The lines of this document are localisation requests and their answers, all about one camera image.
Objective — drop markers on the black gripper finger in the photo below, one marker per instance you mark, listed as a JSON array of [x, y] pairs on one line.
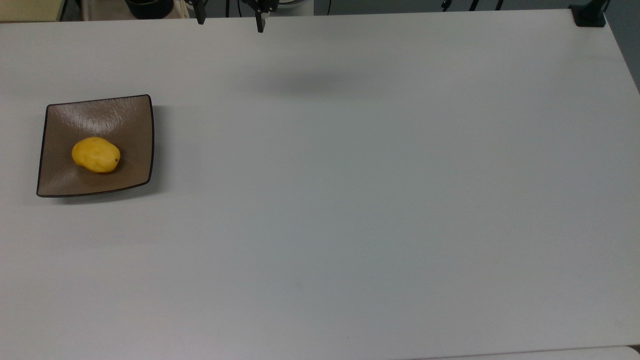
[[260, 20], [200, 12]]

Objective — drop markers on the yellow potato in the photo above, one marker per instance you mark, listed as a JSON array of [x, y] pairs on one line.
[[95, 155]]

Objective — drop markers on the brown square ceramic plate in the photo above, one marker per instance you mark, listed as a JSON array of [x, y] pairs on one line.
[[125, 130]]

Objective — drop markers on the dark round bucket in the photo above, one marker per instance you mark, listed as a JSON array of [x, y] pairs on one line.
[[149, 7]]

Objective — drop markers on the yellowish wooden board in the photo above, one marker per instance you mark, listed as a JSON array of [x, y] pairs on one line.
[[30, 10]]

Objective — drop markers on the black stand legs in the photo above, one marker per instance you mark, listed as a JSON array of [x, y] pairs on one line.
[[446, 4]]

